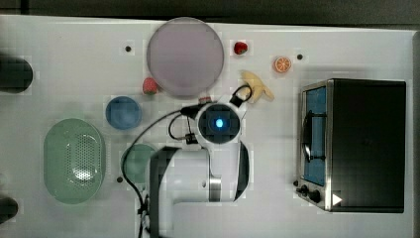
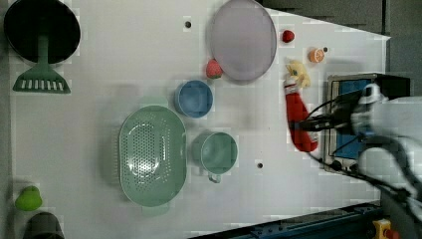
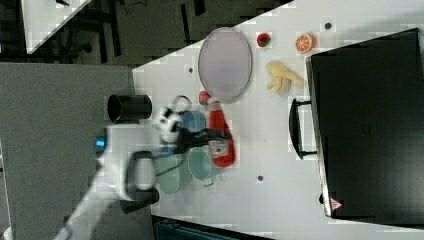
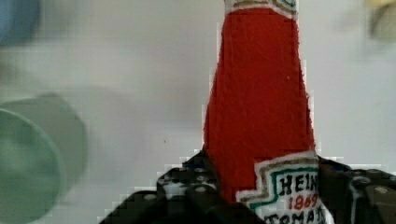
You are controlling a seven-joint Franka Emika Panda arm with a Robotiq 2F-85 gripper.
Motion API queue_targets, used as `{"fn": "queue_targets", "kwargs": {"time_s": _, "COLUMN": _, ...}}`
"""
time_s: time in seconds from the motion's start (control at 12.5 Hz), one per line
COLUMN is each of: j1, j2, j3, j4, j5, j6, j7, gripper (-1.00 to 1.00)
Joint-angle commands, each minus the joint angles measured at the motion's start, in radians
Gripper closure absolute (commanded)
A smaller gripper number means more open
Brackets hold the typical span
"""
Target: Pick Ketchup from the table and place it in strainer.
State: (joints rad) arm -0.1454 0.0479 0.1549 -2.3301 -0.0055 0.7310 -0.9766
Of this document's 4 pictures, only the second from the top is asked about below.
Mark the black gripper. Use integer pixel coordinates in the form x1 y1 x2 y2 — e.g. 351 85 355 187
289 91 362 131

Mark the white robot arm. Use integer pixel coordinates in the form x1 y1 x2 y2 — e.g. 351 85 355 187
284 84 421 221

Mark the green strainer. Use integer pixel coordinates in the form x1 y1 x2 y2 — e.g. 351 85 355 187
118 97 187 217

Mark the yellow plush banana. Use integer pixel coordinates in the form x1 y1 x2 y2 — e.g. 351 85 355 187
287 60 311 88

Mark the orange slice toy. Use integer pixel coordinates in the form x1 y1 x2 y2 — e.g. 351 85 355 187
309 49 324 63

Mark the red strawberry toy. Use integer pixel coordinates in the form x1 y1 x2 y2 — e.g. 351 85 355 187
282 30 295 43

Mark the green cup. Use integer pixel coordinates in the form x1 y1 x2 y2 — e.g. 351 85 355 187
191 131 238 183

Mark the grey round plate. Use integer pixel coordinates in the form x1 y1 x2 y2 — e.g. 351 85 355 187
210 0 277 81

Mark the pink strawberry toy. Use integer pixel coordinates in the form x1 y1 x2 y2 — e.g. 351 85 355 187
206 59 223 79

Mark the blue bowl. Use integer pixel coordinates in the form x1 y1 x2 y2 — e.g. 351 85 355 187
174 81 214 119

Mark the green slotted spatula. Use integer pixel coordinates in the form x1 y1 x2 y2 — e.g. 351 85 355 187
13 35 71 94

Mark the dark grey cylinder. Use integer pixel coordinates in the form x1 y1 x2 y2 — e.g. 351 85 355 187
23 212 65 239

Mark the green pear toy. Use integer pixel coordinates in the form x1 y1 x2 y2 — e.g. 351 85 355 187
15 186 43 211

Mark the black round pan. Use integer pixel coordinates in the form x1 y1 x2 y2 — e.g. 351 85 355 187
3 0 81 64

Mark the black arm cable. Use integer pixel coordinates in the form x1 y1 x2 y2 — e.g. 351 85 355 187
303 99 412 203

